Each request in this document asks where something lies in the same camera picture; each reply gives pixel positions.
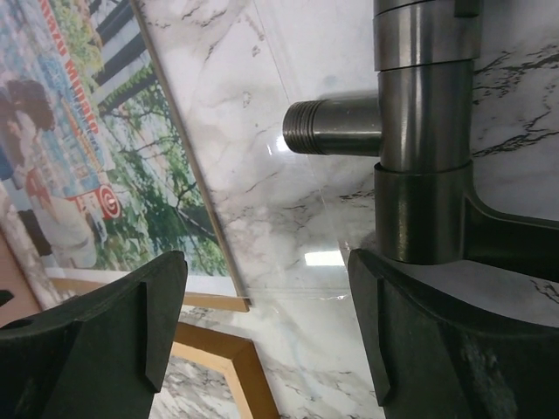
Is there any photo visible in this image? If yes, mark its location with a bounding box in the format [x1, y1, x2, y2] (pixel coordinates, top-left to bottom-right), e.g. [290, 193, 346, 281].
[1, 1, 250, 313]

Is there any brown wooden picture frame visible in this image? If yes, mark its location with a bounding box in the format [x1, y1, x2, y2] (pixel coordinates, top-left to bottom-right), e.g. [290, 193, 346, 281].
[0, 229, 280, 419]

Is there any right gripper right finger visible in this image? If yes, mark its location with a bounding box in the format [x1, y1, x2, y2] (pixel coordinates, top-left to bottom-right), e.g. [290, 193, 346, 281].
[348, 249, 558, 418]

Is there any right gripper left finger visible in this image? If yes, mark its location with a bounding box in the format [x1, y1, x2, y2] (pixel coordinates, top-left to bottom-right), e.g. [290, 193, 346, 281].
[0, 249, 190, 419]

